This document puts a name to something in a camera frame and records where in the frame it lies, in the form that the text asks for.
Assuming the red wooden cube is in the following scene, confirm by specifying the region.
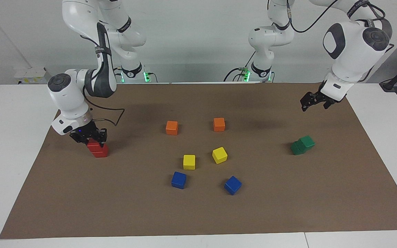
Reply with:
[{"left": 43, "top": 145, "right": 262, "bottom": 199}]
[
  {"left": 92, "top": 145, "right": 109, "bottom": 158},
  {"left": 87, "top": 139, "right": 106, "bottom": 153}
]

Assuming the green wooden cube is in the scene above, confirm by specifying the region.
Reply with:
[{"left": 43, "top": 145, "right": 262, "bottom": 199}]
[
  {"left": 290, "top": 141, "right": 307, "bottom": 156},
  {"left": 298, "top": 135, "right": 316, "bottom": 149}
]

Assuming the brown table mat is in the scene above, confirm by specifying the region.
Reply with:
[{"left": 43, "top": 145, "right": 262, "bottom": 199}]
[{"left": 0, "top": 83, "right": 397, "bottom": 239}]

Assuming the white power box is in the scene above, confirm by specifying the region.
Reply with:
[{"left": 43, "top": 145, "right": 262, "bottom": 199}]
[{"left": 14, "top": 67, "right": 51, "bottom": 85}]

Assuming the blue wooden cube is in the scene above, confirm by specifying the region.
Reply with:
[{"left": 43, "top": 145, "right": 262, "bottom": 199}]
[
  {"left": 224, "top": 176, "right": 242, "bottom": 196},
  {"left": 171, "top": 172, "right": 187, "bottom": 189}
]

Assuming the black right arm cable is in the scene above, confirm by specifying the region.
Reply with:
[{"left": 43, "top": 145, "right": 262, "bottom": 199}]
[{"left": 81, "top": 34, "right": 125, "bottom": 126}]

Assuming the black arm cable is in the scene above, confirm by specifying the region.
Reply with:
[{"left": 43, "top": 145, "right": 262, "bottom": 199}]
[
  {"left": 285, "top": 0, "right": 395, "bottom": 83},
  {"left": 81, "top": 34, "right": 125, "bottom": 126}
]

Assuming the black base cable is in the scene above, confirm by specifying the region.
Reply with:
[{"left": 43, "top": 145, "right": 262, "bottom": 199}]
[
  {"left": 223, "top": 52, "right": 255, "bottom": 82},
  {"left": 112, "top": 66, "right": 123, "bottom": 84}
]

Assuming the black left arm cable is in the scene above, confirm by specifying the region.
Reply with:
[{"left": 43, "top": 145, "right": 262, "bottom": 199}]
[{"left": 285, "top": 0, "right": 395, "bottom": 83}]

